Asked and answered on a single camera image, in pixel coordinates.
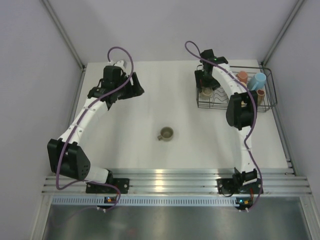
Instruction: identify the grey wire dish rack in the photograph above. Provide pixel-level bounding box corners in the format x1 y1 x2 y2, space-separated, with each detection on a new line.
196 65 278 113

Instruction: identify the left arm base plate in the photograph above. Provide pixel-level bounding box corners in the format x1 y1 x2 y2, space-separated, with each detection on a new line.
85 178 130 194

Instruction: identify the pink ceramic mug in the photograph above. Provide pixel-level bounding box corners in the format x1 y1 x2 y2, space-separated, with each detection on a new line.
236 71 248 85

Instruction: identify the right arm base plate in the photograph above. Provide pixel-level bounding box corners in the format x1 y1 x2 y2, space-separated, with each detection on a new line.
216 178 262 197

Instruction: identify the light blue ceramic mug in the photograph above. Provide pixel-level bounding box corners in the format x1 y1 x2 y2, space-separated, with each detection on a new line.
247 72 267 91

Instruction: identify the perforated cable duct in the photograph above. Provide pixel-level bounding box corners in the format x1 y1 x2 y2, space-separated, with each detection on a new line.
51 196 243 207

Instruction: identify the fluted beige small cup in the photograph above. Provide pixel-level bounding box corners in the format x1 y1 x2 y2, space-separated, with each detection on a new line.
201 87 214 98

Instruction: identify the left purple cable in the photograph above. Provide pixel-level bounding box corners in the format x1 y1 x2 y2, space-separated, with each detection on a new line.
54 46 135 211

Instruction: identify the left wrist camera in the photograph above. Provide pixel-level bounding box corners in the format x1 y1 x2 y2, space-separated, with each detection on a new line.
108 60 127 71

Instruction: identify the dark brown mug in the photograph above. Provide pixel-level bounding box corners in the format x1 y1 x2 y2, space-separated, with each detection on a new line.
256 89 266 106

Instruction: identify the aluminium mounting rail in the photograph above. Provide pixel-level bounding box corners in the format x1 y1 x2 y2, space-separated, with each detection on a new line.
41 168 312 197

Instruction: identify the grey-brown stoneware cup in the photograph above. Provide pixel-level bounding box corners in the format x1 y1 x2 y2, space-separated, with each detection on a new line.
157 126 174 142

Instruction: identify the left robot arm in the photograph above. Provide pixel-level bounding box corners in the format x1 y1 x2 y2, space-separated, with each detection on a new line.
47 60 145 193

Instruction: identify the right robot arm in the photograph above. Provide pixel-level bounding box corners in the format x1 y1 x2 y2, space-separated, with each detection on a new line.
194 49 259 193

